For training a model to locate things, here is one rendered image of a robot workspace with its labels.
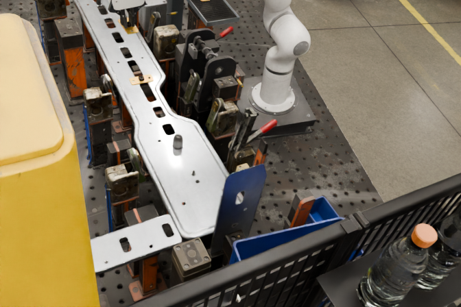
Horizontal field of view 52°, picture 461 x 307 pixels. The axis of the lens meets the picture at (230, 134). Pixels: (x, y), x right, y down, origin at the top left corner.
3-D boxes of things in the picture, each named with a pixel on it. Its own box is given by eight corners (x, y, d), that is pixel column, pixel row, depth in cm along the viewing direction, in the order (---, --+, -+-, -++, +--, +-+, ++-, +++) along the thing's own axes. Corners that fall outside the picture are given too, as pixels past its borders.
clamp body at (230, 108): (196, 171, 185) (205, 101, 158) (222, 163, 189) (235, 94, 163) (206, 189, 179) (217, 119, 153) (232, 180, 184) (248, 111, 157)
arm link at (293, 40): (285, 53, 200) (294, 5, 182) (306, 81, 190) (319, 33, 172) (259, 59, 197) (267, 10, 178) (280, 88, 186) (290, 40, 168)
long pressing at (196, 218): (60, -13, 209) (59, -16, 208) (110, -19, 218) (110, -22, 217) (183, 244, 129) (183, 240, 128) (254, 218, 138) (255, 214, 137)
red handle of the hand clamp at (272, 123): (230, 144, 147) (272, 114, 146) (232, 146, 148) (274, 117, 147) (236, 153, 144) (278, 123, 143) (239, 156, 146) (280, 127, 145)
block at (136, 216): (121, 258, 155) (118, 208, 135) (154, 247, 160) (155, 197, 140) (131, 283, 150) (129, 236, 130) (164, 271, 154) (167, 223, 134)
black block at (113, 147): (103, 197, 171) (98, 142, 150) (132, 188, 175) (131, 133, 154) (110, 214, 166) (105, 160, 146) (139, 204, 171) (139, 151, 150)
